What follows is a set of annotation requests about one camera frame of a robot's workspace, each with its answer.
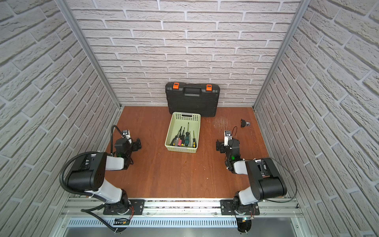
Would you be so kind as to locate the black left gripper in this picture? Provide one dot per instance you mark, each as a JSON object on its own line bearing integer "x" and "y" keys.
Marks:
{"x": 135, "y": 146}

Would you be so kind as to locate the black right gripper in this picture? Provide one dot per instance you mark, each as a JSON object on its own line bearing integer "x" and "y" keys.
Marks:
{"x": 222, "y": 150}

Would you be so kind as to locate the black yellow short screwdriver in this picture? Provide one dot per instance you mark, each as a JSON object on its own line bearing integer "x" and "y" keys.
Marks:
{"x": 194, "y": 144}

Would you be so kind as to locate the teal and grey screwdriver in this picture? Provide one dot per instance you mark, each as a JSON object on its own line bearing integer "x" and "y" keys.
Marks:
{"x": 187, "y": 139}

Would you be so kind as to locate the clear tester screwdriver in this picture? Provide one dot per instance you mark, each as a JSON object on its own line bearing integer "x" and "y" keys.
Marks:
{"x": 183, "y": 137}

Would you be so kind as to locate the pink handled screwdriver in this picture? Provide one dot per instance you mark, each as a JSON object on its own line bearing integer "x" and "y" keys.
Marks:
{"x": 180, "y": 141}

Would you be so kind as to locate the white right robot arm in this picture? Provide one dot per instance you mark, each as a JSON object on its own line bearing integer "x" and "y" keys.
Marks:
{"x": 265, "y": 181}

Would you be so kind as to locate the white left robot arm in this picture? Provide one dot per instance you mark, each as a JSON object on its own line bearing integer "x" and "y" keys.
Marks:
{"x": 84, "y": 174}

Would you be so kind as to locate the light green perforated plastic bin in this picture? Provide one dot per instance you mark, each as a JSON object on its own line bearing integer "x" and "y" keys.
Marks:
{"x": 178, "y": 120}

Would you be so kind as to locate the black relay with clear cover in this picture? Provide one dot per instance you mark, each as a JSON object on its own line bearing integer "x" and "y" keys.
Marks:
{"x": 244, "y": 123}

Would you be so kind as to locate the black plastic tool case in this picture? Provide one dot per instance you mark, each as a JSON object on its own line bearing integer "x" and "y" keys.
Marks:
{"x": 193, "y": 98}

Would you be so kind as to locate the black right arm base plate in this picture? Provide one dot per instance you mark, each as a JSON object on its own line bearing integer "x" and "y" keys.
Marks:
{"x": 233, "y": 207}

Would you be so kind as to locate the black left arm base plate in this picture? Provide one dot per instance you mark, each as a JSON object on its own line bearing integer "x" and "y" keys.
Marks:
{"x": 136, "y": 205}

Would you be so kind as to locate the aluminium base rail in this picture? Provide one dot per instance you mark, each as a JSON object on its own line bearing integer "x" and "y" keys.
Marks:
{"x": 198, "y": 212}

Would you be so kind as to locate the aluminium corner frame post left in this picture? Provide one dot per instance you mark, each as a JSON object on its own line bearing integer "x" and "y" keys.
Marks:
{"x": 79, "y": 34}

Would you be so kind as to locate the aluminium corner frame post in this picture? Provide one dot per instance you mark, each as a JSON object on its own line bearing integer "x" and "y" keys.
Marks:
{"x": 79, "y": 34}
{"x": 283, "y": 47}

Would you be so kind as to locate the aluminium corner frame post right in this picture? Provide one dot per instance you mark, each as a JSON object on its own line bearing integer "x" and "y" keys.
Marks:
{"x": 283, "y": 47}

